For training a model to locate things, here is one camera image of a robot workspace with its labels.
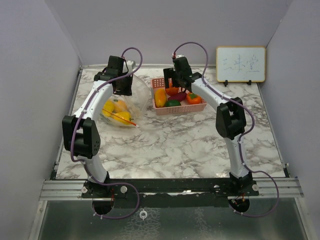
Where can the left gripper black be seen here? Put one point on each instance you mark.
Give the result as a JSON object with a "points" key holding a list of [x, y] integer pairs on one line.
{"points": [[128, 91]]}

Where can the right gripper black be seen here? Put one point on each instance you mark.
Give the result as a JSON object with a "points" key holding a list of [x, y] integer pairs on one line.
{"points": [[170, 73]]}

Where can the yellow orange peach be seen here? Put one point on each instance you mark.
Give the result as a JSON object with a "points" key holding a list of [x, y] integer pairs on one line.
{"points": [[120, 106]]}

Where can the clear bag white zipper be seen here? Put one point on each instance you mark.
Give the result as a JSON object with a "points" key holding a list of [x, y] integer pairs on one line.
{"points": [[138, 102]]}

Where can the clear bag red zipper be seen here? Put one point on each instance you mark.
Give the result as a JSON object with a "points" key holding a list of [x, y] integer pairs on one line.
{"points": [[116, 123]]}

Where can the yellow orange fruit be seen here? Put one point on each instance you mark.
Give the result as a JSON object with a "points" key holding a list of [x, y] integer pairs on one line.
{"points": [[108, 108]]}

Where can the yellow bell pepper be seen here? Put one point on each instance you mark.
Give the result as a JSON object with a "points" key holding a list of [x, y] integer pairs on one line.
{"points": [[123, 117]]}

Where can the orange green mango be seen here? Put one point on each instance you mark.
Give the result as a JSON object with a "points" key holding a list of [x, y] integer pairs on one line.
{"points": [[160, 98]]}

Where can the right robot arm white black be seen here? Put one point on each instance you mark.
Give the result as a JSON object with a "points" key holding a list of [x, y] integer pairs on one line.
{"points": [[230, 120]]}

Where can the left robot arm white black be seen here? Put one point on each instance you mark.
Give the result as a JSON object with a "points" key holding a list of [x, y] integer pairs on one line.
{"points": [[80, 134]]}

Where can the dark red fruit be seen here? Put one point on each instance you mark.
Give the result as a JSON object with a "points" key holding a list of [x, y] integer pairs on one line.
{"points": [[180, 96]]}

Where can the orange persimmon green leaf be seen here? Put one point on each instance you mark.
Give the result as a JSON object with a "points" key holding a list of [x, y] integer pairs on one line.
{"points": [[193, 99]]}

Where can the green lime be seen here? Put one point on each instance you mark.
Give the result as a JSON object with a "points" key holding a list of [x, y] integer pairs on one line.
{"points": [[172, 103]]}

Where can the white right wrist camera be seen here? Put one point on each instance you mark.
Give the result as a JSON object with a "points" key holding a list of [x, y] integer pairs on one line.
{"points": [[176, 56]]}

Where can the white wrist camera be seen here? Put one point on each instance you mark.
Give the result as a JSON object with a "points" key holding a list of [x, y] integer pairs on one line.
{"points": [[128, 66], [176, 56]]}

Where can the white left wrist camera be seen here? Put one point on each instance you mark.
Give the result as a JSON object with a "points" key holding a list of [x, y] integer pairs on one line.
{"points": [[128, 66]]}

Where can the small whiteboard wooden frame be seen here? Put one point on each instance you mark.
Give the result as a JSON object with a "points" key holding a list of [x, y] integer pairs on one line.
{"points": [[241, 64]]}

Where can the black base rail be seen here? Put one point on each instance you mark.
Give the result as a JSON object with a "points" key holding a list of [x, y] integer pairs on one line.
{"points": [[168, 192]]}

